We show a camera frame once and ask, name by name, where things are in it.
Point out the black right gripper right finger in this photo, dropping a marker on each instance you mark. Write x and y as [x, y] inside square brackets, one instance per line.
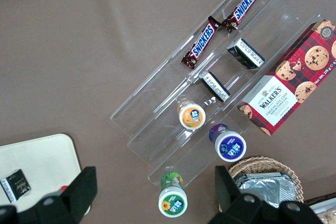
[231, 205]

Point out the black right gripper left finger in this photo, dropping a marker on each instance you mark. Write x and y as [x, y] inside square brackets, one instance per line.
[76, 197]

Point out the aluminium foil tray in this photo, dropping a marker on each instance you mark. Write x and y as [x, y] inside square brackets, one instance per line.
[265, 186]

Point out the oval light wicker basket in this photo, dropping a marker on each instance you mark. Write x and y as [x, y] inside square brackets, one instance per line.
[262, 163]

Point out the beige plastic tray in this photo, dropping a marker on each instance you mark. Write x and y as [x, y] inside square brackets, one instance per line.
[39, 155]

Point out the green-capped small bottle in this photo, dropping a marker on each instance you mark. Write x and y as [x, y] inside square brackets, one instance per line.
[172, 200]

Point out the purple-capped small bottle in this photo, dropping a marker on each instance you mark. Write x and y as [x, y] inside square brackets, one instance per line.
[229, 145]

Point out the small black box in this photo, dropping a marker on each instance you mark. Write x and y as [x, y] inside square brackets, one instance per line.
[214, 86]
[245, 53]
[15, 186]

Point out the white rectangular snack bin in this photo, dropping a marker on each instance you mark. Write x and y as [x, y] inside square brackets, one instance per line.
[325, 209]

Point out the clear acrylic stepped shelf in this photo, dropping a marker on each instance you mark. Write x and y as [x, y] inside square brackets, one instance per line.
[147, 129]

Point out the orange-capped small bottle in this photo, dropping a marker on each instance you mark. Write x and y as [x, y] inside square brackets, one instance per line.
[191, 115]

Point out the red Walkers shortbread box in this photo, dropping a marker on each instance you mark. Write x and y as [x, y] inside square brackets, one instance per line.
[288, 82]

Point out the Snickers chocolate bar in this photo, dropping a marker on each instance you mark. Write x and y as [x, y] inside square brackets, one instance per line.
[200, 43]
[242, 3]

